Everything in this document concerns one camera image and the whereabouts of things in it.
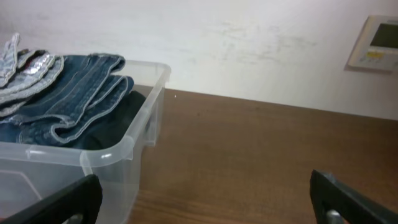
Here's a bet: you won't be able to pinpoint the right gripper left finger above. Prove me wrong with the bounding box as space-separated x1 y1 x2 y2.
1 174 103 224

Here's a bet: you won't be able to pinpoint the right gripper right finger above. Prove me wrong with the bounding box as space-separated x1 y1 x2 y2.
310 170 397 224

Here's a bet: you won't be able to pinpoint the dark blue jeans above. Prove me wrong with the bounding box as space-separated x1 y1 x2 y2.
1 54 134 146

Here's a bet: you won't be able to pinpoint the light blue jeans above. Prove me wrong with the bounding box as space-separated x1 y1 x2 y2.
1 33 65 117

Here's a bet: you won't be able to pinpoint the clear plastic storage bin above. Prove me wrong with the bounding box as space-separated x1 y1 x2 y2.
1 60 171 223

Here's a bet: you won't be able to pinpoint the white wall control panel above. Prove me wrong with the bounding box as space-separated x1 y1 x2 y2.
347 15 397 72

